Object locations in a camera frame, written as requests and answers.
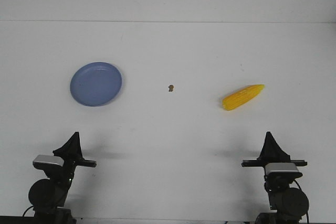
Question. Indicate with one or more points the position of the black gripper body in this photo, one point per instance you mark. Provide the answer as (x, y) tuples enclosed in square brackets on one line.
[(70, 164), (259, 163)]

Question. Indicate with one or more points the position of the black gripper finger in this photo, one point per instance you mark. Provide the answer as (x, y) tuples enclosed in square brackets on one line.
[(271, 150), (71, 149)]

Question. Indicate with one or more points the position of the yellow corn cob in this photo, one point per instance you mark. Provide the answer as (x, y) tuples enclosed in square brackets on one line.
[(241, 96)]

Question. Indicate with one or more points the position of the blue round plate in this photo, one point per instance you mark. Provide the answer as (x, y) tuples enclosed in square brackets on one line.
[(96, 84)]

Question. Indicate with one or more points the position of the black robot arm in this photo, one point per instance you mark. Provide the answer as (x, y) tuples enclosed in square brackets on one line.
[(288, 204), (46, 195)]

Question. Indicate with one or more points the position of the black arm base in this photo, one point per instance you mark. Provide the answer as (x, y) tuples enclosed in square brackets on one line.
[(275, 218), (61, 215)]

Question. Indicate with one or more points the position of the small brown table stain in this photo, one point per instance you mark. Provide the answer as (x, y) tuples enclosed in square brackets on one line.
[(171, 88)]

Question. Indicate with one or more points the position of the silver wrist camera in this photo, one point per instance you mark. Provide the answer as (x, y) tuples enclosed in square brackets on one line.
[(281, 168), (47, 161)]

